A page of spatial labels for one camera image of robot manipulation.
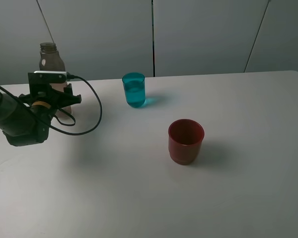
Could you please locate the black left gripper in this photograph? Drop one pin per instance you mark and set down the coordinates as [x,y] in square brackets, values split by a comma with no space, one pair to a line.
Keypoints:
[43,101]

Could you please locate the teal translucent plastic cup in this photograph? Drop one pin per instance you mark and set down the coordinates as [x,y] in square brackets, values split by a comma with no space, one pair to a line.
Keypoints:
[134,87]

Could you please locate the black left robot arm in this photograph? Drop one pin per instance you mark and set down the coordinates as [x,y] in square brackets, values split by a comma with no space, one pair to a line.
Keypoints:
[25,120]

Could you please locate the red plastic cup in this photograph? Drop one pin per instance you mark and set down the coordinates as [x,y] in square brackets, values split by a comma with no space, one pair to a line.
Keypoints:
[185,138]

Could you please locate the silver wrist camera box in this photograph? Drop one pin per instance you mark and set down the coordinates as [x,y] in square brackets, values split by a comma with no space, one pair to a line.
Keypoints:
[47,77]

